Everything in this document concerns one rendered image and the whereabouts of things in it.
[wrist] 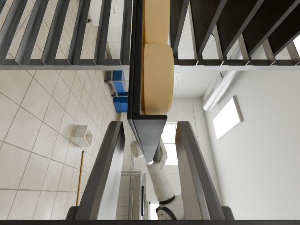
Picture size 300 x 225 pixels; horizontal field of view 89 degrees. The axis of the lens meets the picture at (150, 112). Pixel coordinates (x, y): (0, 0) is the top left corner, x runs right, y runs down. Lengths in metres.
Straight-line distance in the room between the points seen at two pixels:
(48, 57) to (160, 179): 0.60
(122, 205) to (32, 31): 4.38
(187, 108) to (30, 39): 5.13
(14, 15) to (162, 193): 0.92
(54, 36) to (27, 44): 0.10
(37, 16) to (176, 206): 0.91
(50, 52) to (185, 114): 5.00
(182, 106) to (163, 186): 5.04
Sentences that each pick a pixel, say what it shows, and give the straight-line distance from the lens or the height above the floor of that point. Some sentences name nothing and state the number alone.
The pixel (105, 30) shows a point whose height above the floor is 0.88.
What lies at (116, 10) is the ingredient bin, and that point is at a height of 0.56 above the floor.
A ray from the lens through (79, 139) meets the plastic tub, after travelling 2.39.
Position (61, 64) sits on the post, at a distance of 0.66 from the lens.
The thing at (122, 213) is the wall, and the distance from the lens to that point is 4.74.
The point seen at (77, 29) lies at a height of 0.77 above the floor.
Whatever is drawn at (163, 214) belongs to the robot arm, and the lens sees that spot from 0.61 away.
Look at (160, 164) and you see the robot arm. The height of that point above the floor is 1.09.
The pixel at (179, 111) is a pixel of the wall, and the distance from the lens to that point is 5.44.
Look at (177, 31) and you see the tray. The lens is 0.51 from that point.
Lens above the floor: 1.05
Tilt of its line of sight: 1 degrees up
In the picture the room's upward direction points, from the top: 90 degrees clockwise
